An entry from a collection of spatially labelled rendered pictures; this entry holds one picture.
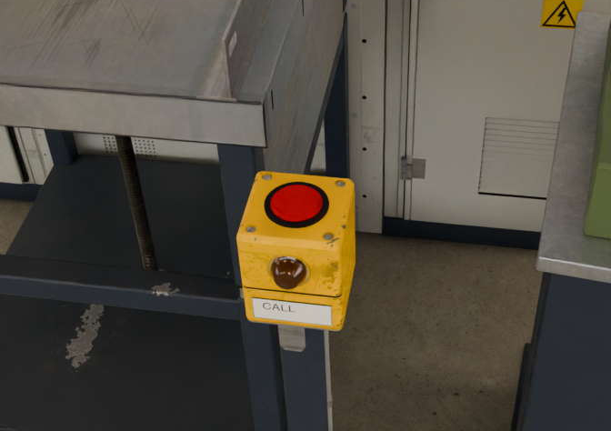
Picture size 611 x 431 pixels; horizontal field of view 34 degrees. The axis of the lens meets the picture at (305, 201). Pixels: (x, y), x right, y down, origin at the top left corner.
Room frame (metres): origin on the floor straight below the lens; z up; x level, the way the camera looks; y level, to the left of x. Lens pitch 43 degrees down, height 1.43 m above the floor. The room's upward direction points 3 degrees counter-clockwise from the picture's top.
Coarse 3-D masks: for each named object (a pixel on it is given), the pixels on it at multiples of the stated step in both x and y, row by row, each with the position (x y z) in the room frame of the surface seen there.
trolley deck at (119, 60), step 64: (0, 0) 0.97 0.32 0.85; (64, 0) 0.97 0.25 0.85; (128, 0) 0.96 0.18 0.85; (192, 0) 0.95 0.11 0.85; (0, 64) 0.85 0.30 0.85; (64, 64) 0.84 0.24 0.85; (128, 64) 0.84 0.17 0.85; (192, 64) 0.83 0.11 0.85; (256, 64) 0.82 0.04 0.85; (64, 128) 0.80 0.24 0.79; (128, 128) 0.79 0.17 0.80; (192, 128) 0.78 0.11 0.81; (256, 128) 0.76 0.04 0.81
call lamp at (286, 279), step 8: (280, 256) 0.52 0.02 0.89; (288, 256) 0.52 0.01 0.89; (296, 256) 0.52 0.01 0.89; (272, 264) 0.52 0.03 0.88; (280, 264) 0.51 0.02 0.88; (288, 264) 0.51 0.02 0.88; (296, 264) 0.51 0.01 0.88; (304, 264) 0.51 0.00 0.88; (272, 272) 0.51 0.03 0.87; (280, 272) 0.51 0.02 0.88; (288, 272) 0.51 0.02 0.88; (296, 272) 0.51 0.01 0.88; (304, 272) 0.51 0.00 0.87; (280, 280) 0.51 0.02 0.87; (288, 280) 0.51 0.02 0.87; (296, 280) 0.51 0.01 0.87; (304, 280) 0.51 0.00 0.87; (288, 288) 0.51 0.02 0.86
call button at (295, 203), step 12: (276, 192) 0.57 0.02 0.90; (288, 192) 0.57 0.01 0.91; (300, 192) 0.57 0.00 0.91; (312, 192) 0.57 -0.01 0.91; (276, 204) 0.55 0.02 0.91; (288, 204) 0.55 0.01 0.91; (300, 204) 0.55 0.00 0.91; (312, 204) 0.55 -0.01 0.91; (288, 216) 0.54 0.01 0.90; (300, 216) 0.54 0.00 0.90; (312, 216) 0.54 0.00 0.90
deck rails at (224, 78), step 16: (240, 0) 0.83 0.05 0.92; (256, 0) 0.89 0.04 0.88; (272, 0) 0.93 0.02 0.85; (240, 16) 0.82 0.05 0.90; (256, 16) 0.88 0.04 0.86; (224, 32) 0.88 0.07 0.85; (240, 32) 0.82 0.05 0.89; (256, 32) 0.88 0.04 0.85; (224, 48) 0.77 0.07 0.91; (240, 48) 0.81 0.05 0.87; (224, 64) 0.77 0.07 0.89; (240, 64) 0.81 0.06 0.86; (208, 80) 0.80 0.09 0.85; (224, 80) 0.79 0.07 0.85; (240, 80) 0.79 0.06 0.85; (208, 96) 0.77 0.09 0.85; (224, 96) 0.77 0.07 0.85
